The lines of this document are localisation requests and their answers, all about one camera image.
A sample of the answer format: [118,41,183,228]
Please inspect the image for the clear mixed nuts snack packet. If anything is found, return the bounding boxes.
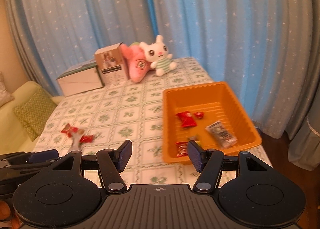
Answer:
[206,121,238,149]

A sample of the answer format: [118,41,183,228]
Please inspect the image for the red snack wrapper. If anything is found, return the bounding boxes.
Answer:
[79,135,94,144]
[175,141,188,157]
[61,123,79,137]

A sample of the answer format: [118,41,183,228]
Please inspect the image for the red snack packet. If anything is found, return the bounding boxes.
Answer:
[176,111,197,128]

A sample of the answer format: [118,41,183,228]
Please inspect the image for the small red candy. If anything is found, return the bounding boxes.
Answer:
[194,111,204,119]

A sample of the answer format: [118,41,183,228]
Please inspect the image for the left hand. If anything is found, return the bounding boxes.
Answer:
[0,200,21,229]

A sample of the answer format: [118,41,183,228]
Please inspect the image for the green zigzag cushion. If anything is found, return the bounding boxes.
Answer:
[13,88,57,141]

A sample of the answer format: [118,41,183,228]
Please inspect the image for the floral checked tablecloth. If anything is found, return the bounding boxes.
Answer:
[35,57,210,185]

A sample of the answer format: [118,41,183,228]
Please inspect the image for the orange plastic tray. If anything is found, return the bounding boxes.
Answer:
[162,81,262,165]

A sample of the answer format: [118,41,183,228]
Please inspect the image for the beige cushion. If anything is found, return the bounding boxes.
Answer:
[0,73,14,107]

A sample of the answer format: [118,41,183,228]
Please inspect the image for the flat white green box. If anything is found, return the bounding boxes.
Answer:
[56,59,104,97]

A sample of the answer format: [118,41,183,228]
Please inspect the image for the tall brown product box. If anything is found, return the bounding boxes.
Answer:
[94,43,129,85]

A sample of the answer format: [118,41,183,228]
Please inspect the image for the pink star plush toy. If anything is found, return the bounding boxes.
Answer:
[120,43,151,83]

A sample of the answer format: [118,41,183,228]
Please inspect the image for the white bunny plush toy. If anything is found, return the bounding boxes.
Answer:
[139,35,177,76]

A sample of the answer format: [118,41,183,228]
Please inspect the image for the blue star curtain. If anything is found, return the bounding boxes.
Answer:
[5,0,319,137]

